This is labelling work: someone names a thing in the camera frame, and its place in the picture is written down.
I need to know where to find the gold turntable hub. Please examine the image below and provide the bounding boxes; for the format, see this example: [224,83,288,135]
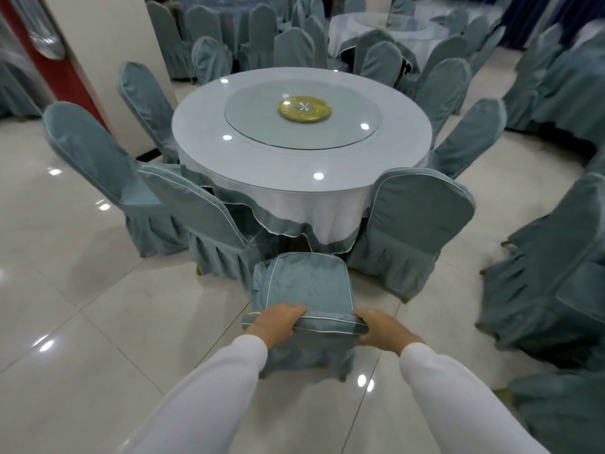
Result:
[277,95,333,124]

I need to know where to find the person's right forearm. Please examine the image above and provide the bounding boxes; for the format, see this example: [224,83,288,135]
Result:
[399,342,551,454]

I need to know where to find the person's left forearm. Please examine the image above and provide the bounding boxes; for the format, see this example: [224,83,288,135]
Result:
[122,334,269,454]

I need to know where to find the round white clothed table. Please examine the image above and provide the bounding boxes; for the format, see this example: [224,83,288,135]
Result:
[327,13,450,67]
[171,66,434,256]

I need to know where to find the round teal table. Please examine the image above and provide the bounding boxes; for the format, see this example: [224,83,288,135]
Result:
[531,32,605,147]

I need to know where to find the person's left hand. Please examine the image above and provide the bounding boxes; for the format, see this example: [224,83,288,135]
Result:
[244,303,308,351]

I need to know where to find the chrome corner guard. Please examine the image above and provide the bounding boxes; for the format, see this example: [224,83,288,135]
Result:
[7,0,65,60]

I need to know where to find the round glass turntable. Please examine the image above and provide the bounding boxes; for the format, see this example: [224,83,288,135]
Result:
[223,79,383,151]
[352,13,447,36]

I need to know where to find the dark blue curtain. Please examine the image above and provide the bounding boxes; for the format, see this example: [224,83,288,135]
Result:
[500,0,605,48]

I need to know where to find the red pillar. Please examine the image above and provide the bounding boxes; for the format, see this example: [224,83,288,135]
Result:
[0,0,107,128]

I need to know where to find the person's right hand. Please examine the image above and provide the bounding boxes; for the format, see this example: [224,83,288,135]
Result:
[353,309,425,359]

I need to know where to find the cluster of teal banquet chairs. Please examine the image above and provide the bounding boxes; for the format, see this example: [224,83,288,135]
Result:
[146,0,331,83]

